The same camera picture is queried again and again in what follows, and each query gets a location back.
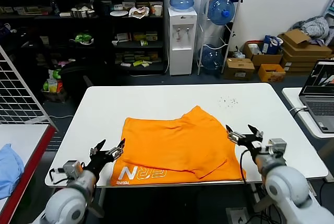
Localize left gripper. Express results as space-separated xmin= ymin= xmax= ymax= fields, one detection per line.
xmin=85 ymin=137 xmax=126 ymax=179

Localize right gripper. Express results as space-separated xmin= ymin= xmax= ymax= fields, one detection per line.
xmin=225 ymin=123 xmax=266 ymax=161

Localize orange T-shirt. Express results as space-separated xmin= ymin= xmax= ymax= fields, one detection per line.
xmin=109 ymin=105 xmax=247 ymax=187

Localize grey clothes pile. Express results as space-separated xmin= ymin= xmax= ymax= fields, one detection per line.
xmin=291 ymin=17 xmax=329 ymax=46

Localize scattered dark crumbs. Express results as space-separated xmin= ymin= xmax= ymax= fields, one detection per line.
xmin=218 ymin=95 xmax=238 ymax=109

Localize grey table leg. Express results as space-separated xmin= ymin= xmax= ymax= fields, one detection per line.
xmin=252 ymin=194 xmax=273 ymax=213
xmin=86 ymin=196 xmax=105 ymax=219

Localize white side table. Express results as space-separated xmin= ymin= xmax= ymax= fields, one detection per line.
xmin=281 ymin=87 xmax=334 ymax=139

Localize orange cardboard box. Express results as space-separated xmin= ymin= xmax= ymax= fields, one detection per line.
xmin=257 ymin=64 xmax=286 ymax=83

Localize closed brown cardboard box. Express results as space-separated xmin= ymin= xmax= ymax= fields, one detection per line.
xmin=223 ymin=58 xmax=255 ymax=81

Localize red-edged white table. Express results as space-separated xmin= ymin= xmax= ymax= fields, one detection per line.
xmin=0 ymin=124 xmax=58 ymax=224

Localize grey laptop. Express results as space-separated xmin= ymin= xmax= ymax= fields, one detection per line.
xmin=299 ymin=59 xmax=334 ymax=134

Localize black office chair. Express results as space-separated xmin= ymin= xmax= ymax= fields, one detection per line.
xmin=59 ymin=61 xmax=106 ymax=102

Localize grey arrow-marked plate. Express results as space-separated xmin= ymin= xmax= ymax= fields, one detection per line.
xmin=225 ymin=207 xmax=248 ymax=224

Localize basket of green packages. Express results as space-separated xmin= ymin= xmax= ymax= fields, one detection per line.
xmin=41 ymin=69 xmax=67 ymax=103

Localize blue water jug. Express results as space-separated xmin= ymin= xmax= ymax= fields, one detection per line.
xmin=207 ymin=0 xmax=235 ymax=27
xmin=200 ymin=45 xmax=224 ymax=72

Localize white container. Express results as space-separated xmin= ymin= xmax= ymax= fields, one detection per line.
xmin=247 ymin=43 xmax=261 ymax=55

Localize flat cardboard box stack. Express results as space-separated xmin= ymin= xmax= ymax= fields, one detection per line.
xmin=280 ymin=51 xmax=318 ymax=73

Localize blue shopping bag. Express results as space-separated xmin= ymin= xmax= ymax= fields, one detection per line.
xmin=262 ymin=35 xmax=284 ymax=55

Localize light blue cloth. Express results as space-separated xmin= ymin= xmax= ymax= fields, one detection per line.
xmin=0 ymin=144 xmax=25 ymax=200

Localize white water dispenser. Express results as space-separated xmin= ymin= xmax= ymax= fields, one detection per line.
xmin=167 ymin=6 xmax=198 ymax=76

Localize large open cardboard box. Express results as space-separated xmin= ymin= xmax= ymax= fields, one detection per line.
xmin=277 ymin=29 xmax=332 ymax=58

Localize black shelving unit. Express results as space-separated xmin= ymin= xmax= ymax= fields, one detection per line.
xmin=0 ymin=0 xmax=165 ymax=77

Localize metal bowl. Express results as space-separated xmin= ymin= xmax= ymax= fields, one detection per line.
xmin=70 ymin=3 xmax=95 ymax=19

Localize white plastic bag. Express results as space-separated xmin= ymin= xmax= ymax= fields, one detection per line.
xmin=128 ymin=6 xmax=150 ymax=20

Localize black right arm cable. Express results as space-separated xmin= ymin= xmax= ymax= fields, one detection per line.
xmin=239 ymin=149 xmax=258 ymax=183

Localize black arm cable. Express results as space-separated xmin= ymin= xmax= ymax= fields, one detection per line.
xmin=49 ymin=168 xmax=69 ymax=185
xmin=239 ymin=149 xmax=258 ymax=183

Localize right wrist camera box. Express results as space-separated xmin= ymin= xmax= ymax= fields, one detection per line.
xmin=268 ymin=138 xmax=287 ymax=158

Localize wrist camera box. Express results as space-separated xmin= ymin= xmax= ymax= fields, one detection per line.
xmin=62 ymin=160 xmax=84 ymax=179
xmin=268 ymin=138 xmax=287 ymax=158

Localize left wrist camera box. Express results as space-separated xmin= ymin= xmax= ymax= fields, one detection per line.
xmin=62 ymin=160 xmax=84 ymax=179

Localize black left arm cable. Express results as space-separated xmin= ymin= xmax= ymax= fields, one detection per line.
xmin=49 ymin=168 xmax=69 ymax=185

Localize white laptop cable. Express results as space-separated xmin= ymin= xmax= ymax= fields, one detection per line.
xmin=288 ymin=106 xmax=308 ymax=119

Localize white wire grid panel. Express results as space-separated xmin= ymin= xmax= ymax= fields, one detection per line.
xmin=0 ymin=45 xmax=57 ymax=131

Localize white wire bottle rack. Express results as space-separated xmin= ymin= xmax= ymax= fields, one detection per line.
xmin=196 ymin=0 xmax=245 ymax=76

